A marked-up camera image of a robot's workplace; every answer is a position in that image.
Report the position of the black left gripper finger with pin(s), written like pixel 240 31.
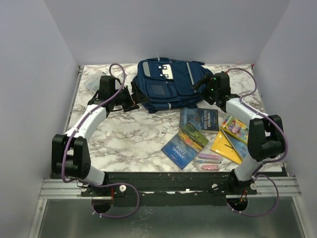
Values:
pixel 133 107
pixel 134 87

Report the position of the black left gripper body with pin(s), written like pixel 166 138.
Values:
pixel 124 97

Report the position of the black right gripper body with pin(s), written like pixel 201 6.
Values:
pixel 213 92

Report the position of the navy blue student backpack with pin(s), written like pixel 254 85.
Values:
pixel 166 84

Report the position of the purple highlighter marker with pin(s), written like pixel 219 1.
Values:
pixel 209 156

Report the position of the blue white pen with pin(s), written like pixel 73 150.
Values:
pixel 207 161

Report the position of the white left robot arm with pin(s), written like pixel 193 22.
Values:
pixel 70 152

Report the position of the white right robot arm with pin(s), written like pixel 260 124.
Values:
pixel 267 142

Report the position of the Nineteen Eighty-Four book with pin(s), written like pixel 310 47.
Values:
pixel 204 120

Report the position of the clear plastic organiser box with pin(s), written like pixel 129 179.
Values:
pixel 92 83

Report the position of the colourful children's book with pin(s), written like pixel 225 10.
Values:
pixel 235 128

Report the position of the yellow notebook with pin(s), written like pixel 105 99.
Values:
pixel 222 146

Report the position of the Animal Farm book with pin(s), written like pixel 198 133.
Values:
pixel 185 145

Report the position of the blue picture book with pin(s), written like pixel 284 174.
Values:
pixel 239 147

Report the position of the black mounting base plate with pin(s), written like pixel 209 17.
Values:
pixel 168 189

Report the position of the aluminium extrusion rail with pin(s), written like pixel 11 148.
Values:
pixel 56 189

